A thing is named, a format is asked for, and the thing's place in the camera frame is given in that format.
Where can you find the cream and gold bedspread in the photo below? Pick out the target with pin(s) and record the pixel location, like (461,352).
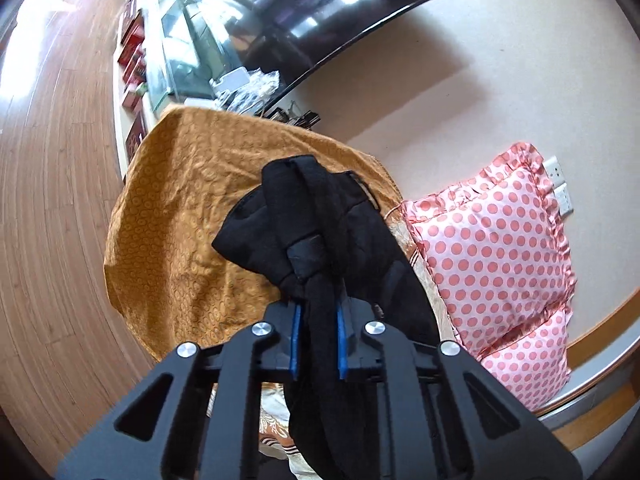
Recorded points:
(162,273)

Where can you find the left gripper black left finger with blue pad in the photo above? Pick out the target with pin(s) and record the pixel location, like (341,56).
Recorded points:
(196,414)

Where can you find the glass tv cabinet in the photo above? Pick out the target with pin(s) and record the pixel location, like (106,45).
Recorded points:
(189,59)

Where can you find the curved black television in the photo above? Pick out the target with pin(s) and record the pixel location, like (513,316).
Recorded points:
(292,38)

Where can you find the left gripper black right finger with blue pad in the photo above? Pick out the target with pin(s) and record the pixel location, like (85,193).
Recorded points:
(437,413)

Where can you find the large pink polka-dot pillow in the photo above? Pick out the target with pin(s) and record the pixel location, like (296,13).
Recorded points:
(495,248)

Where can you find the white wall socket plate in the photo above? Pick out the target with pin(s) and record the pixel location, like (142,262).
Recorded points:
(559,185)

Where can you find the wooden door frame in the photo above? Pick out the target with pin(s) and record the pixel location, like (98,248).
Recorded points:
(604,379)

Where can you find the black pants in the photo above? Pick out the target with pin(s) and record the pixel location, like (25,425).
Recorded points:
(317,237)

